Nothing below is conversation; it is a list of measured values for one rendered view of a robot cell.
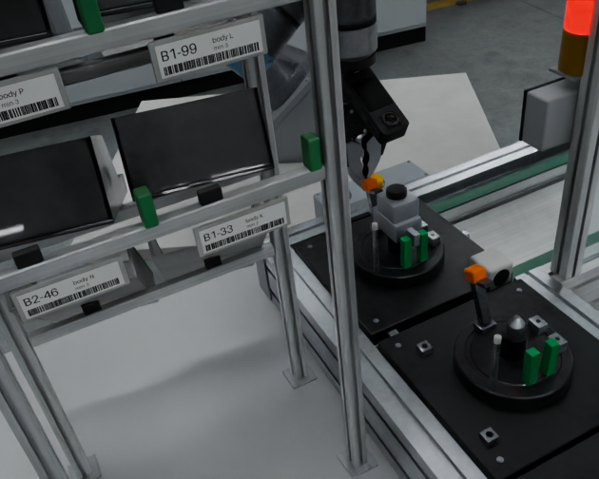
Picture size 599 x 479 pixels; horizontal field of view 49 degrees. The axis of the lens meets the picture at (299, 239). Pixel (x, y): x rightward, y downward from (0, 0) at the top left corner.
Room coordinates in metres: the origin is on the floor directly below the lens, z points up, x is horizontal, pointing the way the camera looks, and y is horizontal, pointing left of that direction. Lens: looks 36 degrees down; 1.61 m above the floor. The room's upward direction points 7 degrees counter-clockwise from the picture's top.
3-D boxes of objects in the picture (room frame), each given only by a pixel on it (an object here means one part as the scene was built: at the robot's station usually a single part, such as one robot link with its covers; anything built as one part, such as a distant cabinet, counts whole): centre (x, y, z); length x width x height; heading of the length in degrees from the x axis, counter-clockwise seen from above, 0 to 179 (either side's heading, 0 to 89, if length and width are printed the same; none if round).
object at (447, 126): (1.37, -0.02, 0.84); 0.90 x 0.70 x 0.03; 84
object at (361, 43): (0.89, -0.10, 1.28); 0.08 x 0.08 x 0.05
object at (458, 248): (0.79, -0.15, 0.96); 0.24 x 0.24 x 0.02; 22
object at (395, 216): (0.78, -0.15, 1.06); 0.08 x 0.04 x 0.07; 22
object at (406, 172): (1.02, -0.14, 0.93); 0.21 x 0.07 x 0.06; 112
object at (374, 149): (0.90, -0.12, 1.09); 0.06 x 0.03 x 0.09; 22
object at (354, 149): (0.89, -0.09, 1.09); 0.06 x 0.03 x 0.09; 22
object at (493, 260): (0.73, -0.27, 0.97); 0.05 x 0.05 x 0.04; 22
